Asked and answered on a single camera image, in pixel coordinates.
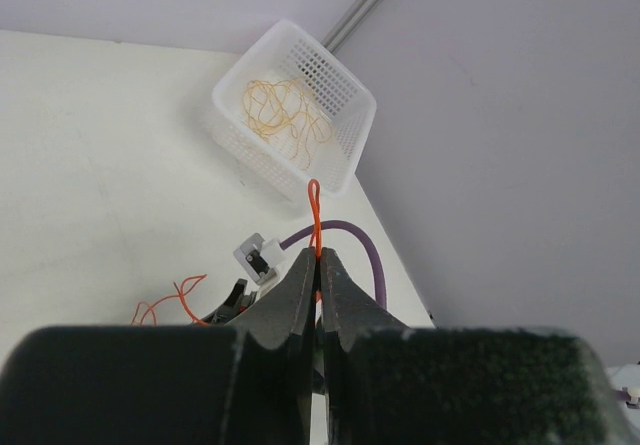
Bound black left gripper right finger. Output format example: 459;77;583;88
319;249;639;444

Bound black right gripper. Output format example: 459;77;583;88
201;279;260;325

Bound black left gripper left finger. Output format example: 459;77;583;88
1;248;318;444

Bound orange cable tangle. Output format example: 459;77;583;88
130;178;325;336

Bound yellow cable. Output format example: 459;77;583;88
241;77;334;170

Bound white plastic basket right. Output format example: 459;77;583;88
211;20;377;202

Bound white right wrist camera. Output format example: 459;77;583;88
233;233;285;286

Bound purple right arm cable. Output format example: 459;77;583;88
277;219;385;309

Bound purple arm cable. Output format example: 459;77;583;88
277;219;385;309
612;385;640;408

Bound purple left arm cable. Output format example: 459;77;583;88
612;385;640;408

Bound grey corner frame post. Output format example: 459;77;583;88
322;0;383;54

